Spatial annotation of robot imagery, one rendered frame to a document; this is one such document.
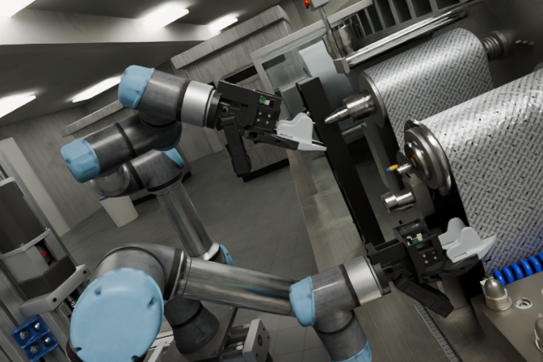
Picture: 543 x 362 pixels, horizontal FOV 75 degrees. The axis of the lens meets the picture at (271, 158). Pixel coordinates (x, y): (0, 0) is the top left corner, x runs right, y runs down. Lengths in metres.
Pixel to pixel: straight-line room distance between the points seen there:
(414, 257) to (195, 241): 0.72
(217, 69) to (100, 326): 5.22
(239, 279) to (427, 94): 0.56
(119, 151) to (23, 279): 0.48
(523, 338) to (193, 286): 0.52
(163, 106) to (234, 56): 4.96
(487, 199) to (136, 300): 0.57
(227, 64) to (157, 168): 4.60
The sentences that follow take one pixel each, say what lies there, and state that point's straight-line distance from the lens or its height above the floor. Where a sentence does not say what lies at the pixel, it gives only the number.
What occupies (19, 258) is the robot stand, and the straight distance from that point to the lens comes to 1.03.
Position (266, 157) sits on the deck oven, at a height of 0.28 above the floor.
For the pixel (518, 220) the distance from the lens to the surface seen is 0.74.
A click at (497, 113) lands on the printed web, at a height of 1.29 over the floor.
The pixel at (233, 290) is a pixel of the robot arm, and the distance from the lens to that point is 0.73.
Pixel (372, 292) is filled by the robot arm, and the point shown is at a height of 1.11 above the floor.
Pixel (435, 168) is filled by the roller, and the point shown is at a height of 1.25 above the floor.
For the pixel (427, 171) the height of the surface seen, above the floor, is 1.24.
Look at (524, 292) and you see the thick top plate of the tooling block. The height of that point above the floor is 1.03.
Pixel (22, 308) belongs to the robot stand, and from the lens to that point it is 1.07.
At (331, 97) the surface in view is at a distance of 1.61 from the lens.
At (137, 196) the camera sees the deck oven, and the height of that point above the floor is 0.18.
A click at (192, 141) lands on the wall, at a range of 10.98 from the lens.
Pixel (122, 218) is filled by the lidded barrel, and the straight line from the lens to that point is 7.49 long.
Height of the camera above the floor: 1.50
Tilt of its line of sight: 13 degrees down
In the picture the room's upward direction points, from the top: 25 degrees counter-clockwise
